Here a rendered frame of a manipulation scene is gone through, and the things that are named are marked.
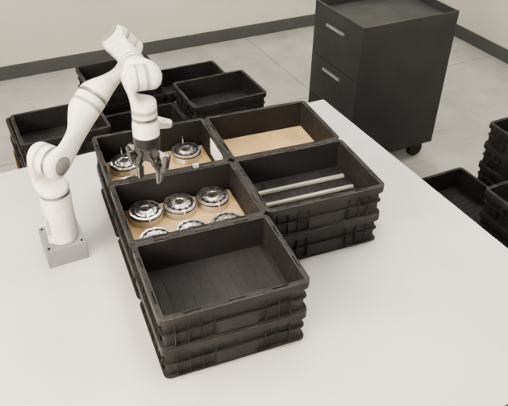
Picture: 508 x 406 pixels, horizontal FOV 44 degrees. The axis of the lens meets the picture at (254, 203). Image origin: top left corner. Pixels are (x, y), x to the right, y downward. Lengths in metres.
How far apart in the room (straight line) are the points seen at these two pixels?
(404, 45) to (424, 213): 1.34
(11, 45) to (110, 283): 3.14
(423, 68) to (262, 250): 1.98
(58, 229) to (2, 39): 3.00
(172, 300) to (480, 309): 0.90
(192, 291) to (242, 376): 0.26
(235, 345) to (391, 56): 2.09
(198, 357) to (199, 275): 0.24
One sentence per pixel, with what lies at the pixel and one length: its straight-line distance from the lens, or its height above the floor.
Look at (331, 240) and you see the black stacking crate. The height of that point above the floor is 0.76.
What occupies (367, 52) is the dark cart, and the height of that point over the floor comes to 0.77.
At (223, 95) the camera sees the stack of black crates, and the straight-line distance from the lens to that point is 3.41.
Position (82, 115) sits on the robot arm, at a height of 1.16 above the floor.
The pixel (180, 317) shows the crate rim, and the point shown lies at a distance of 1.53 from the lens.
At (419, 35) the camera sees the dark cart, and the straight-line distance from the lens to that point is 3.47.
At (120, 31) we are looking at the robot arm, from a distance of 1.95.
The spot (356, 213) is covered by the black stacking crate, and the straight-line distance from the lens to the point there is 2.01.
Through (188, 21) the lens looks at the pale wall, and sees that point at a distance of 5.17.
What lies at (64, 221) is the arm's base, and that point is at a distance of 1.98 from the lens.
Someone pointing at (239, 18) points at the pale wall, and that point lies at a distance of 5.35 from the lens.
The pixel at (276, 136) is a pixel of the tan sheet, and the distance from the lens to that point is 2.38.
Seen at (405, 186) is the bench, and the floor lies 0.70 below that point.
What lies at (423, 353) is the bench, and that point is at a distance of 1.82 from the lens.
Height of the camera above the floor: 2.05
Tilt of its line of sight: 37 degrees down
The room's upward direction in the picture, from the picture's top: 1 degrees clockwise
